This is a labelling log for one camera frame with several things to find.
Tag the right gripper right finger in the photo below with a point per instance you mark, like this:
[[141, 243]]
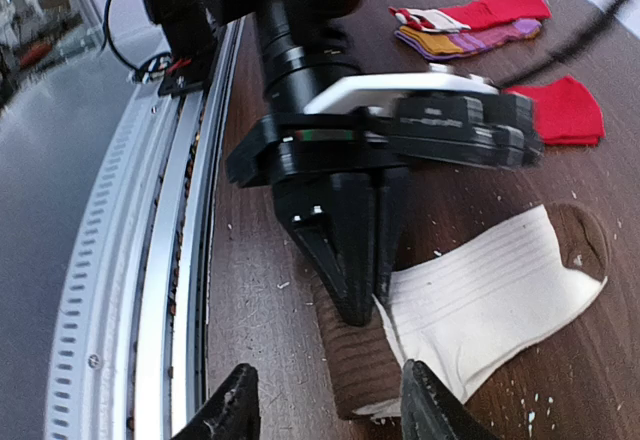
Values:
[[430, 411]]

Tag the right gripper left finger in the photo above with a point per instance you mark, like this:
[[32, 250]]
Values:
[[231, 413]]

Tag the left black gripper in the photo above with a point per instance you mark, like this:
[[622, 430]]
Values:
[[346, 228]]

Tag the cream sock with brown toe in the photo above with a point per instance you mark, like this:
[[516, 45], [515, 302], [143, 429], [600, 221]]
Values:
[[468, 312]]

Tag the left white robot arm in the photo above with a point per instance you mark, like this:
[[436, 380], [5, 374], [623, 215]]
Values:
[[303, 50]]

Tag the purple orange striped sock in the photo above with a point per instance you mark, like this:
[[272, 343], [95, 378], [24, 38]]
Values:
[[448, 46]]

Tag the red sock near centre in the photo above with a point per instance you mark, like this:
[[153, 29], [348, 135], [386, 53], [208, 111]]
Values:
[[565, 113]]

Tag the red sock with striped cuff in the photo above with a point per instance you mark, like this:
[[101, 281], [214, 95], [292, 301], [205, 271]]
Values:
[[476, 16]]

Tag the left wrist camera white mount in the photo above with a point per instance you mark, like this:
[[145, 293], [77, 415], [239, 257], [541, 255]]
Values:
[[381, 90]]

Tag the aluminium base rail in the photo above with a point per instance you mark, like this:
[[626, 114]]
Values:
[[129, 358]]

